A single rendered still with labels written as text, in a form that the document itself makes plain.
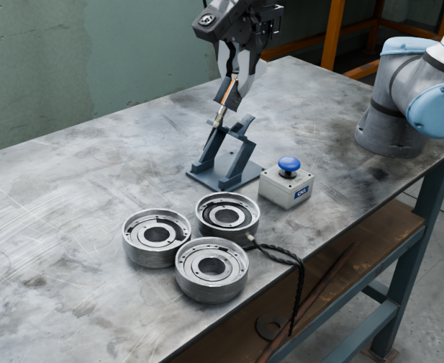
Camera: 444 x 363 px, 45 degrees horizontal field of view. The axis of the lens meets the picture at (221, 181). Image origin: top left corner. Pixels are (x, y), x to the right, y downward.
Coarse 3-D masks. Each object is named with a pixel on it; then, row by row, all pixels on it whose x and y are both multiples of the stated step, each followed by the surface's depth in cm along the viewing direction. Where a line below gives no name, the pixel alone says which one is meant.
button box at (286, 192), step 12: (276, 168) 98; (264, 180) 96; (276, 180) 95; (288, 180) 95; (300, 180) 95; (312, 180) 97; (264, 192) 97; (276, 192) 95; (288, 192) 93; (300, 192) 95; (276, 204) 96; (288, 204) 94
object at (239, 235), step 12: (216, 192) 91; (228, 192) 91; (204, 204) 90; (240, 204) 91; (252, 204) 90; (216, 216) 89; (228, 216) 90; (240, 216) 88; (252, 216) 88; (204, 228) 84; (216, 228) 83; (240, 228) 83; (252, 228) 85; (240, 240) 84
